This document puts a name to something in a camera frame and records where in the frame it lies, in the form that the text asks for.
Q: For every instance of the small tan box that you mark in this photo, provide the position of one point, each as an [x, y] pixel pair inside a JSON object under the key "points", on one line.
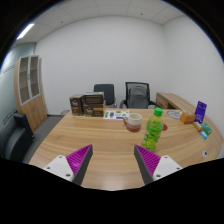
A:
{"points": [[197, 126]]}

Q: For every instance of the grey mesh office chair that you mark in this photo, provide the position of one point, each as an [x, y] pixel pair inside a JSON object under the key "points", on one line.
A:
{"points": [[137, 95]]}

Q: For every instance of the printed green purple paper sheet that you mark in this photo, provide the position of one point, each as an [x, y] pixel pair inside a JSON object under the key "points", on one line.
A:
{"points": [[115, 115]]}

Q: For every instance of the small dark brown box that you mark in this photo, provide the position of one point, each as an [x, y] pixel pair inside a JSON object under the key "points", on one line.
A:
{"points": [[76, 106]]}

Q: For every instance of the tan and brown carton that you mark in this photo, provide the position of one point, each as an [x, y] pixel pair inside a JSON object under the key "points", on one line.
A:
{"points": [[95, 111]]}

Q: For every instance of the long ceiling light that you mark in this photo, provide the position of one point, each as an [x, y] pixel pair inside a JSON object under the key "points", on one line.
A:
{"points": [[25, 31]]}

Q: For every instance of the wooden shelf unit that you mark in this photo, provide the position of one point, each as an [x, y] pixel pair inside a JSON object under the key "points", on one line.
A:
{"points": [[31, 106]]}

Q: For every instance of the wooden side desk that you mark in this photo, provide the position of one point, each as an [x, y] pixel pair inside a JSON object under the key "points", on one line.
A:
{"points": [[173, 99]]}

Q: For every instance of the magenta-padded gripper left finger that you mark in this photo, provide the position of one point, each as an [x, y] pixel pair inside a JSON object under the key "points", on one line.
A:
{"points": [[60, 166]]}

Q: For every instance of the small blue box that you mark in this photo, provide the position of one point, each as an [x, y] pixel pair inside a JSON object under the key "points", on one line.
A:
{"points": [[203, 135]]}

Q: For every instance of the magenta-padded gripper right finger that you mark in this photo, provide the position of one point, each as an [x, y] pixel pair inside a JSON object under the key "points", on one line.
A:
{"points": [[166, 166]]}

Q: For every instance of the black leather sofa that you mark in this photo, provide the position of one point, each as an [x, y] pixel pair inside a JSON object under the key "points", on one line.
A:
{"points": [[15, 136]]}

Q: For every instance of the small green box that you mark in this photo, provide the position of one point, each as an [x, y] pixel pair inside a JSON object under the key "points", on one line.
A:
{"points": [[206, 128]]}

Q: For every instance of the dark brown carton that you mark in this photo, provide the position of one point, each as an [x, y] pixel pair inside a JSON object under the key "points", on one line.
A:
{"points": [[93, 99]]}

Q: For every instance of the purple package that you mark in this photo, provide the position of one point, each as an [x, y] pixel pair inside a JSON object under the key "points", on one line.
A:
{"points": [[200, 112]]}

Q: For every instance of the black office chair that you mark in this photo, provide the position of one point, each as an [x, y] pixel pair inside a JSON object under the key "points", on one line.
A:
{"points": [[105, 91]]}

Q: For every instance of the pink and white mug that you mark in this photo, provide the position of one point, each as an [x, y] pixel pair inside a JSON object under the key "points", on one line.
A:
{"points": [[134, 122]]}

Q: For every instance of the green drink bottle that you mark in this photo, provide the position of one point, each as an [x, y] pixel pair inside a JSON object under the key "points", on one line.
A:
{"points": [[152, 131]]}

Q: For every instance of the orange cardboard box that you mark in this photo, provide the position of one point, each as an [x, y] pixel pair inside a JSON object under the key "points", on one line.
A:
{"points": [[187, 118]]}

